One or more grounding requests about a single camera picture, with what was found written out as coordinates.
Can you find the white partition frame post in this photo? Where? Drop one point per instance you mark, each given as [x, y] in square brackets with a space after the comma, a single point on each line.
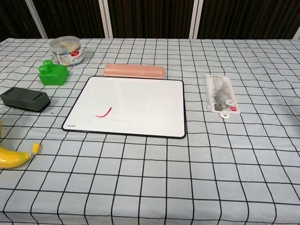
[106, 18]
[297, 30]
[36, 17]
[196, 18]

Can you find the white dry-erase board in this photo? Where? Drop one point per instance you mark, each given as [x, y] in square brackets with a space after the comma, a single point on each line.
[131, 105]

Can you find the white grid checked tablecloth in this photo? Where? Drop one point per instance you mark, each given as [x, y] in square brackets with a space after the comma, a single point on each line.
[187, 175]

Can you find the pink pencil case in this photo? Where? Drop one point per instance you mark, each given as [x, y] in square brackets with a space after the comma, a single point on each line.
[133, 70]

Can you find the green toy building block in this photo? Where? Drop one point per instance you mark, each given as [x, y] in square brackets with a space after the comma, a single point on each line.
[54, 74]

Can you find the yellow toy banana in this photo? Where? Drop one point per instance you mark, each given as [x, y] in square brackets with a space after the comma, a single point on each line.
[14, 158]

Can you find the clear plastic jar of clips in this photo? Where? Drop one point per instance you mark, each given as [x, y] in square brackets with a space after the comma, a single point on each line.
[67, 52]

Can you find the clear ruler set pouch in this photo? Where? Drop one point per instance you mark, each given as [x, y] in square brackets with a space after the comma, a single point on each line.
[220, 95]

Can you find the dark grey board eraser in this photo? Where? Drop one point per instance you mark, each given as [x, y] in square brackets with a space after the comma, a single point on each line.
[24, 98]

